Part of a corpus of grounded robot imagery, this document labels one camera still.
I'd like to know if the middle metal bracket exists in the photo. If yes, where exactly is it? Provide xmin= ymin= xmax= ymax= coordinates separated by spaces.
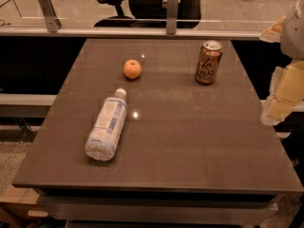
xmin=166 ymin=0 xmax=179 ymax=35

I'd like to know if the orange soda can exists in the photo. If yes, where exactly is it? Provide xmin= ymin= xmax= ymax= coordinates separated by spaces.
xmin=195 ymin=40 xmax=223 ymax=85

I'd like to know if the glass partition panel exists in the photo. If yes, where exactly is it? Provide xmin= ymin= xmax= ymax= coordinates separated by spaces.
xmin=0 ymin=0 xmax=297 ymax=31

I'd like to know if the black office chair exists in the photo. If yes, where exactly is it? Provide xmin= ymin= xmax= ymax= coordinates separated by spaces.
xmin=95 ymin=0 xmax=201 ymax=29

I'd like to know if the orange fruit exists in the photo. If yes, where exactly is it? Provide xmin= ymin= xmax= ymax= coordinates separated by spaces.
xmin=123 ymin=59 xmax=142 ymax=79

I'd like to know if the left metal bracket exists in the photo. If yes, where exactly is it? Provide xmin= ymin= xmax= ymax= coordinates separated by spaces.
xmin=38 ymin=0 xmax=62 ymax=32

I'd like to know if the blue labelled plastic bottle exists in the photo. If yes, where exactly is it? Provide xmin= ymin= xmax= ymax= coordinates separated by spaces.
xmin=85 ymin=88 xmax=127 ymax=162

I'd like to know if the metal bracket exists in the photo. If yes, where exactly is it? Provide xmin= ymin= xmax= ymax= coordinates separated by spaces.
xmin=38 ymin=0 xmax=62 ymax=32
xmin=166 ymin=0 xmax=179 ymax=35

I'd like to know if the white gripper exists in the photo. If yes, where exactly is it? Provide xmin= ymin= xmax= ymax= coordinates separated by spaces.
xmin=259 ymin=0 xmax=304 ymax=125

